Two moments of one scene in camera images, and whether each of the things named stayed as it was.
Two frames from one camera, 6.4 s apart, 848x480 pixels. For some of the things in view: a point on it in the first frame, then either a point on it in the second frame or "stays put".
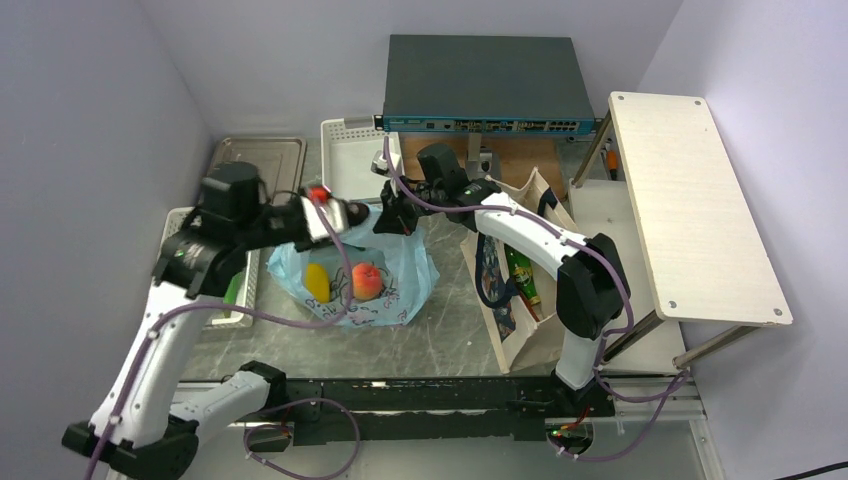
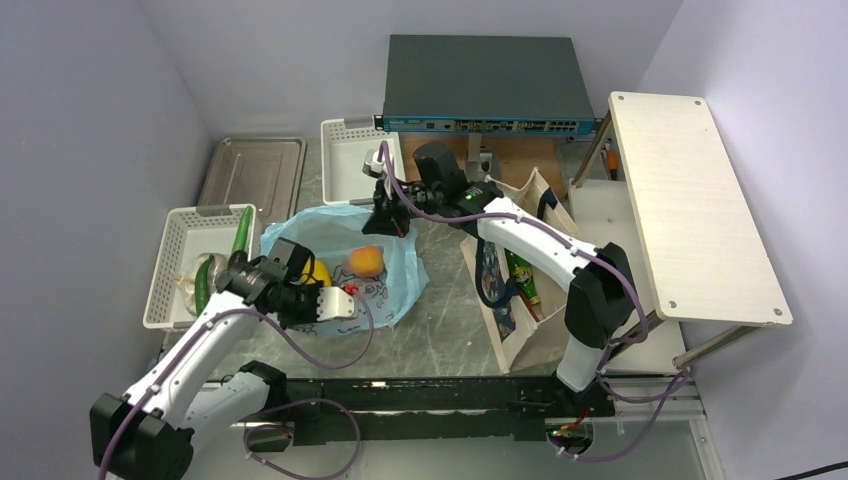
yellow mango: x=318 y=282 stays put
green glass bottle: x=523 y=275 stays put
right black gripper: x=394 y=219 stays put
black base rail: x=425 y=408 stays put
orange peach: x=366 y=281 to x=367 y=261
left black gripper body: x=277 y=224 to x=300 y=305
